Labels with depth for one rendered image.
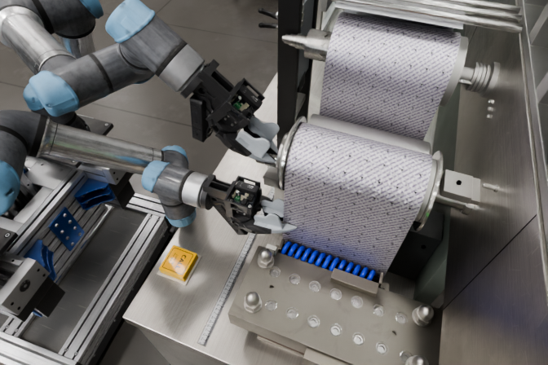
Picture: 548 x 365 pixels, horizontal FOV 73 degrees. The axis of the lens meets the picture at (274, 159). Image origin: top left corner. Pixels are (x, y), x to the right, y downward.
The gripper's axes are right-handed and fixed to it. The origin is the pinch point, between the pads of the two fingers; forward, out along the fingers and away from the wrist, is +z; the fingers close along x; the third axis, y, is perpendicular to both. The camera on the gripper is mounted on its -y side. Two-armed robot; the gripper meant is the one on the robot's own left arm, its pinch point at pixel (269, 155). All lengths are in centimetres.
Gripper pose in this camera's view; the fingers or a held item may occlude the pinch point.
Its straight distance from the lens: 71.3
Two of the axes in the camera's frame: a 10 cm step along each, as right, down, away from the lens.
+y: 6.0, -3.3, -7.3
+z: 7.2, 6.3, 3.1
